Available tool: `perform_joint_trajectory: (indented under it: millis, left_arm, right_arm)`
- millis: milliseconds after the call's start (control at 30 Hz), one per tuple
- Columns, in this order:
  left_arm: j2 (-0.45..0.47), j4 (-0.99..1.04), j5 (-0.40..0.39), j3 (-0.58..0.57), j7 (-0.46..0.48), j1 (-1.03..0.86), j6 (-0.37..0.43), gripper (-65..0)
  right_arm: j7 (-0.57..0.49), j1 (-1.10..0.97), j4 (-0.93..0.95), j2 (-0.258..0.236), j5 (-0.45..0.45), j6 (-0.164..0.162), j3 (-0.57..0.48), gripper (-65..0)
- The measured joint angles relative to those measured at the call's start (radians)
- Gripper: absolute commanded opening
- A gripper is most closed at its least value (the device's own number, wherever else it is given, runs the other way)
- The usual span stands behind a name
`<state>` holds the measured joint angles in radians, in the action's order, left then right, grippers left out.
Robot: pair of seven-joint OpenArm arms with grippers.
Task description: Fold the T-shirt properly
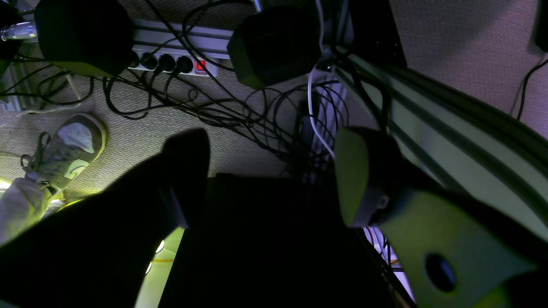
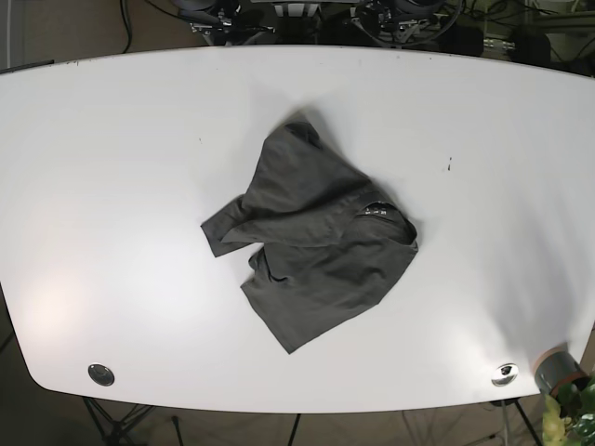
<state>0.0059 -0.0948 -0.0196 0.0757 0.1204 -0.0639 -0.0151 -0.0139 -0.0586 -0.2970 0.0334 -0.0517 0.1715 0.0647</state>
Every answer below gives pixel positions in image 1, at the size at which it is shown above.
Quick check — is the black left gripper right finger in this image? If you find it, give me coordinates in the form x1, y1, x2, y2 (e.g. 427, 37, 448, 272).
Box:
334, 127, 547, 308

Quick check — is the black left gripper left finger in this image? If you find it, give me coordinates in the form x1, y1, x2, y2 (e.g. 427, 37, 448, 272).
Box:
0, 128, 211, 308

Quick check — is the grey sneaker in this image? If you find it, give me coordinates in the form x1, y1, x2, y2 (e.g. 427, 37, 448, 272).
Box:
20, 113, 108, 195

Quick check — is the grey power strip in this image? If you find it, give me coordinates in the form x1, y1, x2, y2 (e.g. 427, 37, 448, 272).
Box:
0, 17, 258, 80

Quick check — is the black power adapter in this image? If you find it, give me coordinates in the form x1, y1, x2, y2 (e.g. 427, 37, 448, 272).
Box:
227, 6, 321, 90

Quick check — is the white cable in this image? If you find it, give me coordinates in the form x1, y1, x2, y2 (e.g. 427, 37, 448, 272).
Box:
307, 64, 339, 159

